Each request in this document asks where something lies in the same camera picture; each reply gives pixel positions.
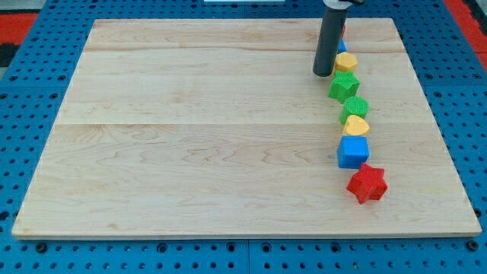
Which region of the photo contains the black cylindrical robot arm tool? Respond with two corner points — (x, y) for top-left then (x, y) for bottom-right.
(313, 0), (366, 77)

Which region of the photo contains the light wooden board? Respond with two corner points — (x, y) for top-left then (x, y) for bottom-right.
(11, 18), (482, 240)

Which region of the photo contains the blue cube block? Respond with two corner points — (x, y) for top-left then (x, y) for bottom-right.
(337, 135), (370, 169)

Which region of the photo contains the yellow heart block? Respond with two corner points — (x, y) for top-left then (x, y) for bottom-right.
(342, 115), (370, 136)

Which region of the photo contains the green star block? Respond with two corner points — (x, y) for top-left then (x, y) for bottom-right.
(328, 71), (360, 104)

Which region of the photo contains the green cylinder block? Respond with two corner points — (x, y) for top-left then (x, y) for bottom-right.
(339, 97), (369, 125)

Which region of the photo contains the yellow hexagon block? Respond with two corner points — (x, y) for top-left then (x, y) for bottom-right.
(335, 52), (358, 72)

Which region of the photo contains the blue block behind tool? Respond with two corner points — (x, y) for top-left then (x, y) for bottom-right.
(337, 40), (347, 53)

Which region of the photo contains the red star block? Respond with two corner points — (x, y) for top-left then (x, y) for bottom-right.
(346, 163), (388, 204)

